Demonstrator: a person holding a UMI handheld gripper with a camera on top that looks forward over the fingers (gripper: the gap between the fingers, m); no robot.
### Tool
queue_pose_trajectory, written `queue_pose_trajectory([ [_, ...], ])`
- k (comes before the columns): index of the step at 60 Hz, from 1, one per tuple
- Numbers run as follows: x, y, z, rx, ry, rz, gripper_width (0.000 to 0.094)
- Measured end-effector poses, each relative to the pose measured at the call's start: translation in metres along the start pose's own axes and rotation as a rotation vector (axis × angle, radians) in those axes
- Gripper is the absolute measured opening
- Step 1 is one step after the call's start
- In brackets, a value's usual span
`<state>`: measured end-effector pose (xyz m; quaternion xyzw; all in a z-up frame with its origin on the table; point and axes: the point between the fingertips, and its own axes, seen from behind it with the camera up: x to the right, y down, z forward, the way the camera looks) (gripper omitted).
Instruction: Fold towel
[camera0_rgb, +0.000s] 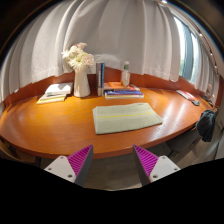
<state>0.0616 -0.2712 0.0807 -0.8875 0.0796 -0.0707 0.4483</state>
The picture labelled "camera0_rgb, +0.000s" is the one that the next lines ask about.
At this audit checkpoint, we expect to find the white curtain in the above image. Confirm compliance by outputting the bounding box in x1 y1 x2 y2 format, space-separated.
0 0 222 105

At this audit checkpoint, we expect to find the white ceramic vase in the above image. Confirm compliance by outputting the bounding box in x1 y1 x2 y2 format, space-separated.
73 67 92 99

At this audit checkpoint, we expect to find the white flat book under stack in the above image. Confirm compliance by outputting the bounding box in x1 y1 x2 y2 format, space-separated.
104 94 145 100

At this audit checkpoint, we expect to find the grey upright book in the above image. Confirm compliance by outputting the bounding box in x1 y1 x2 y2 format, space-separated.
95 62 102 97

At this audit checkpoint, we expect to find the blue flat book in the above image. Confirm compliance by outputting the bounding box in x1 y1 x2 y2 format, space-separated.
104 88 145 98

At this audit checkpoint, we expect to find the blue upright book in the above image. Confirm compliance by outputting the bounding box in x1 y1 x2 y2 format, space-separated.
100 62 106 97

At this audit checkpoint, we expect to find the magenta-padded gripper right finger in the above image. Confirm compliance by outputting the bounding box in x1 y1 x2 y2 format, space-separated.
132 144 182 187

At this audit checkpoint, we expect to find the clear bottle with green label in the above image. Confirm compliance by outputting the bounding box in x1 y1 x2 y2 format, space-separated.
121 60 132 88

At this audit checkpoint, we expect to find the grey chair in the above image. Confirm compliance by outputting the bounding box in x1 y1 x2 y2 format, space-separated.
165 126 205 159

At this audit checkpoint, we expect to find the white flower bouquet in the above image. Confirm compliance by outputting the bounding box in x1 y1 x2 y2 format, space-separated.
61 42 96 73

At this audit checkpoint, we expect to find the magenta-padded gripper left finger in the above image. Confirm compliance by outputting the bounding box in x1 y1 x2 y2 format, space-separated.
44 144 95 188

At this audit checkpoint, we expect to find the red booklet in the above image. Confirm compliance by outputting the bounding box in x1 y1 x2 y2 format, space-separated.
175 89 198 102

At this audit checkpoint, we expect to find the yellow flat book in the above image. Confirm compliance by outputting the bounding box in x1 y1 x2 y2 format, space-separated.
36 93 68 105

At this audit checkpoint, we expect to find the pale green towel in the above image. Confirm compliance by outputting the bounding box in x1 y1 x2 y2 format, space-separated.
92 102 164 136

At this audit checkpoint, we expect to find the thick white book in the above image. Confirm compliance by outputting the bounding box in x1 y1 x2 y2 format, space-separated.
44 82 74 97

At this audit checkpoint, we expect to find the window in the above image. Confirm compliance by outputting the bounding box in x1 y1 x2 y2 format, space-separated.
173 15 202 85

